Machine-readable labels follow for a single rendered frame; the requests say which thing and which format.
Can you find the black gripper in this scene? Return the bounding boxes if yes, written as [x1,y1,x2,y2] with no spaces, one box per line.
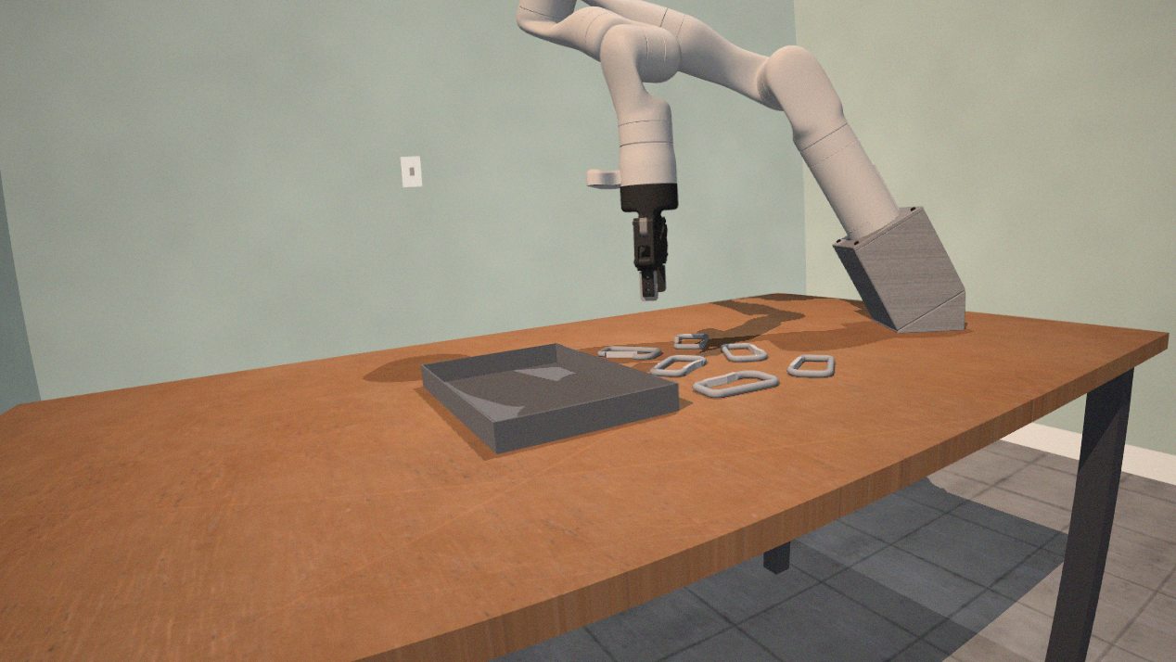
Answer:
[620,183,679,301]

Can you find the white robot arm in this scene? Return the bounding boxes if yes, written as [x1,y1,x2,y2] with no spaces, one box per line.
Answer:
[517,0,900,240]

